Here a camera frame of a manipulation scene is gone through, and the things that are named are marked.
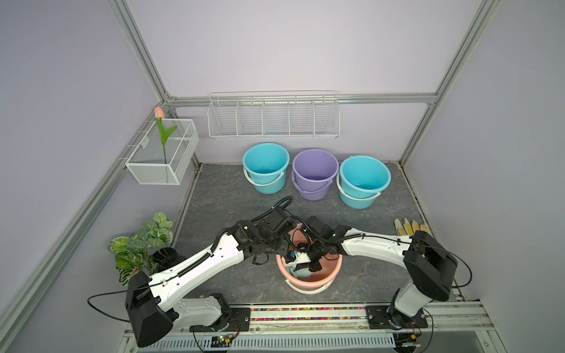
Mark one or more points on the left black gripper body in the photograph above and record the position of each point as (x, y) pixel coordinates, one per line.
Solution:
(275, 243)

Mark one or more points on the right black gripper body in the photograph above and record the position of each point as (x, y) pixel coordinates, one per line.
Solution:
(314, 253)

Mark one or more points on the pink plastic bucket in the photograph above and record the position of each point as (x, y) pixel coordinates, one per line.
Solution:
(330, 268)

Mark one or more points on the purple plastic bucket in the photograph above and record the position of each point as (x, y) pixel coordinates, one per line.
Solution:
(313, 173)

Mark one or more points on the teal plastic bucket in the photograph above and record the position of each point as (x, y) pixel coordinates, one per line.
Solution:
(265, 167)
(361, 179)

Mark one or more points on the light green microfiber cloth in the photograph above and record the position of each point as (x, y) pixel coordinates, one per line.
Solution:
(303, 273)

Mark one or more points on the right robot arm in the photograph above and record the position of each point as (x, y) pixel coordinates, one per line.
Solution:
(430, 266)

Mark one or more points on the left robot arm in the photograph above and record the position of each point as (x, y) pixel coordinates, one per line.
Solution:
(157, 304)

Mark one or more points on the yellow white work gloves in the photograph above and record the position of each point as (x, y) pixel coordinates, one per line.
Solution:
(405, 227)

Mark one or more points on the potted green leafy plant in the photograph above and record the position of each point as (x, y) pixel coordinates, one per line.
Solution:
(149, 250)

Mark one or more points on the artificial pink tulip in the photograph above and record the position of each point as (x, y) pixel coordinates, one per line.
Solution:
(165, 134)

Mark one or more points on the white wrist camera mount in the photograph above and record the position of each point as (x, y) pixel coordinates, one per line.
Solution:
(296, 260)

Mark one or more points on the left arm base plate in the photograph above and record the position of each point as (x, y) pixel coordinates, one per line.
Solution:
(237, 320)

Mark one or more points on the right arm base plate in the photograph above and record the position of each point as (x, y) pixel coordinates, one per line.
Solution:
(383, 317)

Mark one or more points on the white slotted cable duct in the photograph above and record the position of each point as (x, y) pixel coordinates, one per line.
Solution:
(294, 343)

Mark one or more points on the long white wire shelf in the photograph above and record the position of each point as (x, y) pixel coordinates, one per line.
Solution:
(274, 114)

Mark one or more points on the white wire basket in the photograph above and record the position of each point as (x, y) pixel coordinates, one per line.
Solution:
(146, 163)

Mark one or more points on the rail with coloured beads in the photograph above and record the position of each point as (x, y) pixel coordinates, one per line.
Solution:
(449, 316)

